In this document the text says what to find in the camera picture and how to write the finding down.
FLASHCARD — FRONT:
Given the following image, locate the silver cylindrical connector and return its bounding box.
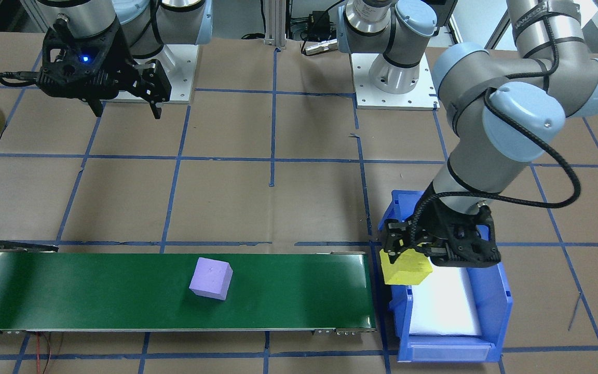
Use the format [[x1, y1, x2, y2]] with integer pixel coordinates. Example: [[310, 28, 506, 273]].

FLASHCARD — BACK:
[[302, 39, 339, 56]]

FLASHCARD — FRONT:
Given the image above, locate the black electronics box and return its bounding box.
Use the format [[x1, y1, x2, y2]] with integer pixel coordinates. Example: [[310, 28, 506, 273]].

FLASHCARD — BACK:
[[305, 10, 332, 33]]

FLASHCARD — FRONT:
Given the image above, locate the blue plastic storage bin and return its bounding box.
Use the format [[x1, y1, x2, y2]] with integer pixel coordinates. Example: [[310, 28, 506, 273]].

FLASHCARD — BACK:
[[378, 190, 514, 363]]

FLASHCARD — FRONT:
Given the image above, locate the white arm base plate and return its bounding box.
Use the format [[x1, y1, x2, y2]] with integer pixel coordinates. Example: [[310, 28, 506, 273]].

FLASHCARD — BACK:
[[107, 44, 196, 103], [350, 52, 440, 110]]

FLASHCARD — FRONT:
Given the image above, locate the green conveyor belt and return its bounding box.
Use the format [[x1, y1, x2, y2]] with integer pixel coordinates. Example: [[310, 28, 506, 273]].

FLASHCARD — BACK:
[[0, 240, 377, 336]]

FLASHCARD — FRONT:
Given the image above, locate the yellow foam block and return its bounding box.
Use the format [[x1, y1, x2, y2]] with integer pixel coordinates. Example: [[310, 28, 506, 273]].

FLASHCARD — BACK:
[[380, 248, 433, 286]]

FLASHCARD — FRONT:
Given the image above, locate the red and black conveyor wire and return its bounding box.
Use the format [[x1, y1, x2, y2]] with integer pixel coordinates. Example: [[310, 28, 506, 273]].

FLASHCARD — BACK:
[[33, 332, 66, 374]]

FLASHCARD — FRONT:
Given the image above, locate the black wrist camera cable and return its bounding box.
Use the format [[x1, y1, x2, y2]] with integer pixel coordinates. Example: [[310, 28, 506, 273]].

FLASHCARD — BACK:
[[0, 71, 41, 87]]

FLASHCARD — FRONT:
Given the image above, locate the purple foam block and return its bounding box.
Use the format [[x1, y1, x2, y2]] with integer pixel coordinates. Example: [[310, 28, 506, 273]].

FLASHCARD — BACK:
[[189, 257, 234, 301]]

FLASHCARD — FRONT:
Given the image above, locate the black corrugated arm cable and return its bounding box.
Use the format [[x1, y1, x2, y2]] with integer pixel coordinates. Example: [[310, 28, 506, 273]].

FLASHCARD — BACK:
[[411, 0, 583, 260]]

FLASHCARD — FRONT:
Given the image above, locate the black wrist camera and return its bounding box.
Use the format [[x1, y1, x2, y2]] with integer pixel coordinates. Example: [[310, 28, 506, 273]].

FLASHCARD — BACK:
[[36, 70, 120, 102], [426, 242, 502, 269]]

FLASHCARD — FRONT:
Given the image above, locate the white foam pad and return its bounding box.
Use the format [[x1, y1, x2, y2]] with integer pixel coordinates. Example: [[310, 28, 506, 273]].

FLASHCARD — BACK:
[[408, 265, 483, 336]]

